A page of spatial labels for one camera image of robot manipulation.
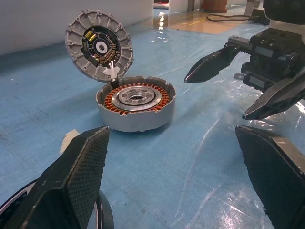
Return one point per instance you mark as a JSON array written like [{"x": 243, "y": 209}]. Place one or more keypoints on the grey motor stator housing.
[{"x": 133, "y": 119}]

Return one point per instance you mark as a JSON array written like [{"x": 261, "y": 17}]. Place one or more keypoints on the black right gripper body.
[{"x": 274, "y": 47}]

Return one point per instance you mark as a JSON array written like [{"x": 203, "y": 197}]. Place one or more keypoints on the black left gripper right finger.
[{"x": 276, "y": 171}]

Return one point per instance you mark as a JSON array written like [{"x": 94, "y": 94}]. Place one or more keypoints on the white foam backdrop board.
[{"x": 35, "y": 23}]

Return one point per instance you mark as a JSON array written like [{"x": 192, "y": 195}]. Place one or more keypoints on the grey motor cover circuit board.
[{"x": 78, "y": 31}]

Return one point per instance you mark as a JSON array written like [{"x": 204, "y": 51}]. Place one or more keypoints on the white upright panel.
[{"x": 178, "y": 6}]

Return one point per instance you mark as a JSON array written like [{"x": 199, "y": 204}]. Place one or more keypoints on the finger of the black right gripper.
[
  {"x": 209, "y": 65},
  {"x": 274, "y": 100}
]

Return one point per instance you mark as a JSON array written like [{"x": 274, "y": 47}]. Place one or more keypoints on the small metal washer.
[{"x": 235, "y": 75}]

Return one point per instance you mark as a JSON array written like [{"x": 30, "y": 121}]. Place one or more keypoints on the brown cardboard box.
[{"x": 214, "y": 6}]

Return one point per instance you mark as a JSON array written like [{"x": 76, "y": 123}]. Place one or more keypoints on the white tape piece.
[{"x": 68, "y": 140}]

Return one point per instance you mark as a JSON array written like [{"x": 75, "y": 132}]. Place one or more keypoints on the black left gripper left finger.
[{"x": 78, "y": 171}]

